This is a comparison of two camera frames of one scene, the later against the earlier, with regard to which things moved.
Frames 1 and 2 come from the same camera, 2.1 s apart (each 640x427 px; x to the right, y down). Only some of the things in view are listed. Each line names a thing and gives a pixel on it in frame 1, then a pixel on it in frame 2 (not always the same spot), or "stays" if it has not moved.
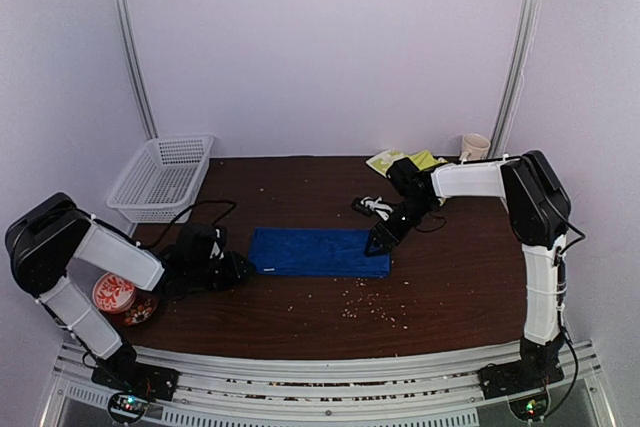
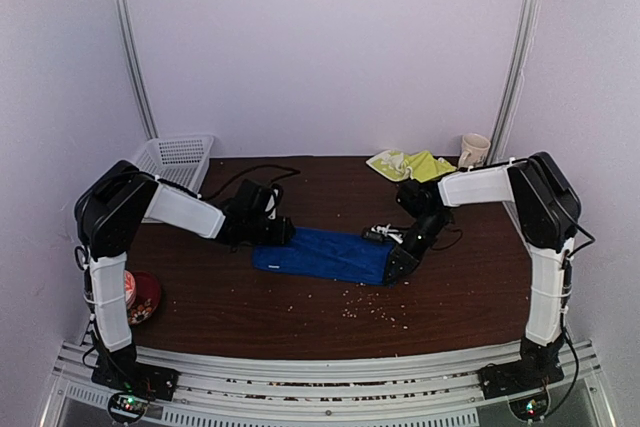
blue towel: (316, 252) stays
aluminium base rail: (224, 391) stays
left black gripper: (236, 272) → (281, 236)
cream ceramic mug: (475, 146) stays
